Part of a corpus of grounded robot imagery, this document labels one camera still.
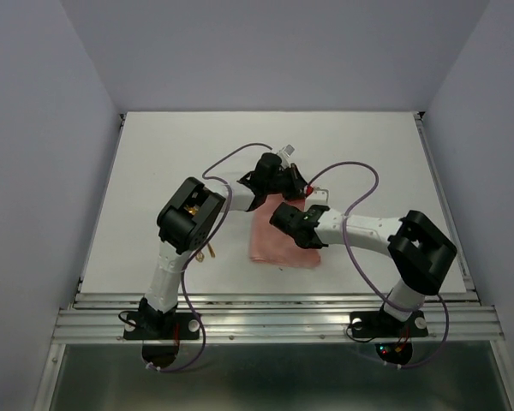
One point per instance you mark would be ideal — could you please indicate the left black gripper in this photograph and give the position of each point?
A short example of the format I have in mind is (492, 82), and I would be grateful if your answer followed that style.
(296, 182)

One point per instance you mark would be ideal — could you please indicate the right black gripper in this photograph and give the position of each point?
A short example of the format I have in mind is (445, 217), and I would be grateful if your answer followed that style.
(319, 245)

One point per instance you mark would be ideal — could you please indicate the pink satin napkin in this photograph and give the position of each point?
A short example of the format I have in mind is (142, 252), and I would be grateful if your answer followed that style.
(268, 245)

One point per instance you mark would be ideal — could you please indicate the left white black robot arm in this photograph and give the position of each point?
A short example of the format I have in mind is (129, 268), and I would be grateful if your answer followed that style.
(185, 225)

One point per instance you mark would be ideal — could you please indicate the gold fork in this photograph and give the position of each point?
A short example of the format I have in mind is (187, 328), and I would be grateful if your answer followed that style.
(211, 250)

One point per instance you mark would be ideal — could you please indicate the gold spoon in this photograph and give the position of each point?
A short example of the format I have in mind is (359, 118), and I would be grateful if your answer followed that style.
(200, 256)

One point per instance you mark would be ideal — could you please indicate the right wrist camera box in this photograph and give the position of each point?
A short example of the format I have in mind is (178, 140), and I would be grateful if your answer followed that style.
(317, 197)

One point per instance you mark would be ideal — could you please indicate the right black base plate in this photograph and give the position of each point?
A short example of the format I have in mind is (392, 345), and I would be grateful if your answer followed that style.
(377, 324)

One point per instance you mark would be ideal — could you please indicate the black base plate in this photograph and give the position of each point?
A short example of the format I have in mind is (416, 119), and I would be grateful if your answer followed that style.
(377, 324)
(178, 327)

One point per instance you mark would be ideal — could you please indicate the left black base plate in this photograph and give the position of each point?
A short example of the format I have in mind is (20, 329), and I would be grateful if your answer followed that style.
(178, 327)

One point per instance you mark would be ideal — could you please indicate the aluminium frame rail front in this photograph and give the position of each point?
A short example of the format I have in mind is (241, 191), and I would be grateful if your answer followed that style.
(311, 318)

